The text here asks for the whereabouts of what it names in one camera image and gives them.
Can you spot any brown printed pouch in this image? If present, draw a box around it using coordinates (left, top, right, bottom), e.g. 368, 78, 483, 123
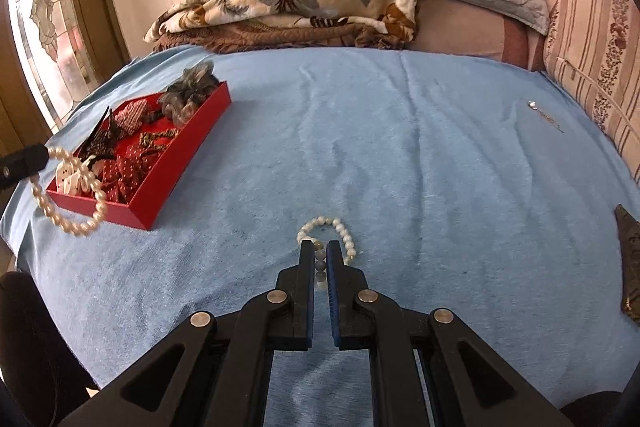
614, 204, 640, 324

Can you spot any red tray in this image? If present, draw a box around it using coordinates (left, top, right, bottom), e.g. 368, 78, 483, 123
46, 79, 232, 232

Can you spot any grey sheer scrunchie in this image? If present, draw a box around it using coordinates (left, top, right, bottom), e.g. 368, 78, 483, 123
160, 61, 219, 126

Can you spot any red polka dot scrunchie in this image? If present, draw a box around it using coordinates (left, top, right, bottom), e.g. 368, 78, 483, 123
99, 147, 157, 204

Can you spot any brown blanket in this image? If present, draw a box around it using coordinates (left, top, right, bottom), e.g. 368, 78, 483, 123
152, 19, 391, 55

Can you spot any white grey bead bracelet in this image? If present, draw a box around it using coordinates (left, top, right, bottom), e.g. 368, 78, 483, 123
296, 216, 358, 293

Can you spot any stained glass window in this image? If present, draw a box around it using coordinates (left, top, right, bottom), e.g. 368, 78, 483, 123
7, 0, 96, 132

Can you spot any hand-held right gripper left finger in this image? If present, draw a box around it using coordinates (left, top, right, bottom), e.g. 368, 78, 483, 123
60, 239, 317, 427

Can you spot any leopard print hair clip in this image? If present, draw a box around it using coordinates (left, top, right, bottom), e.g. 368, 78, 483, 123
137, 129, 181, 154

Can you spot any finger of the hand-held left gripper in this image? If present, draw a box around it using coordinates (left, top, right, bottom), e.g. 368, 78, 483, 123
0, 144, 51, 192

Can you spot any striped floral cushion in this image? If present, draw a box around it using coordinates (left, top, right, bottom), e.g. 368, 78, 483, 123
542, 0, 640, 185

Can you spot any pink pillow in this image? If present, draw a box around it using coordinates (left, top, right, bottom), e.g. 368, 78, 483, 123
402, 0, 596, 70

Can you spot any blue bed sheet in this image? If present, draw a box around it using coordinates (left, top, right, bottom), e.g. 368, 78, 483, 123
0, 44, 640, 427

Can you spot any cream pearl bracelet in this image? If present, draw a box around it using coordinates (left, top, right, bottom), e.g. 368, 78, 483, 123
31, 147, 108, 238

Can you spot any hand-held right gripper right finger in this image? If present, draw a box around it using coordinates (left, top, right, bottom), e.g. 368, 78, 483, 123
326, 239, 576, 427

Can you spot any silver hairpin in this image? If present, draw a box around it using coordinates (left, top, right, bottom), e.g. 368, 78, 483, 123
526, 101, 566, 134

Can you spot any white cherry print scrunchie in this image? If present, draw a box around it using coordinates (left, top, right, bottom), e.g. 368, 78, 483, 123
54, 159, 101, 198

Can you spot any pink checked scrunchie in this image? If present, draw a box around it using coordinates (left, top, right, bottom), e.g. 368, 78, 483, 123
112, 99, 162, 136

